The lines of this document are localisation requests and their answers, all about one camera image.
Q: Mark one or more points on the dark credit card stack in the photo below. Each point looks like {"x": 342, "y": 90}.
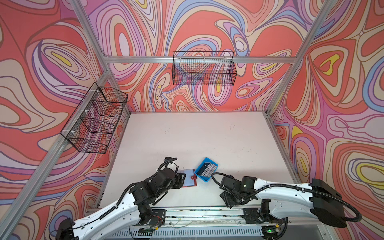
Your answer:
{"x": 206, "y": 170}

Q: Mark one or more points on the black wire basket left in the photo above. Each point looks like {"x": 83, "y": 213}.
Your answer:
{"x": 91, "y": 127}

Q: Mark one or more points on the black wire basket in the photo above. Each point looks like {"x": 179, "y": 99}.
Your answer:
{"x": 91, "y": 127}
{"x": 207, "y": 68}

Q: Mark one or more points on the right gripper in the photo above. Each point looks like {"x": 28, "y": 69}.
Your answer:
{"x": 229, "y": 202}

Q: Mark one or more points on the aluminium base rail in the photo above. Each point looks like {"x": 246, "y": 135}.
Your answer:
{"x": 195, "y": 223}

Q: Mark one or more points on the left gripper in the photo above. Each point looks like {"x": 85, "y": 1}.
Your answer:
{"x": 178, "y": 178}

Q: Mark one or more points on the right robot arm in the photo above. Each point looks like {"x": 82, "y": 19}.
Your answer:
{"x": 316, "y": 200}

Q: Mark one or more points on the blue plastic card tray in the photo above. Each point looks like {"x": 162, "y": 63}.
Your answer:
{"x": 206, "y": 160}

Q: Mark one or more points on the red leather card holder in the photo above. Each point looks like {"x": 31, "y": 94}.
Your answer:
{"x": 190, "y": 178}

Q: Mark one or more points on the black wire basket back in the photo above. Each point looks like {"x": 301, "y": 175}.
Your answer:
{"x": 207, "y": 68}

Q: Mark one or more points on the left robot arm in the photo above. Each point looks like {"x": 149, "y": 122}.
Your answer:
{"x": 133, "y": 208}

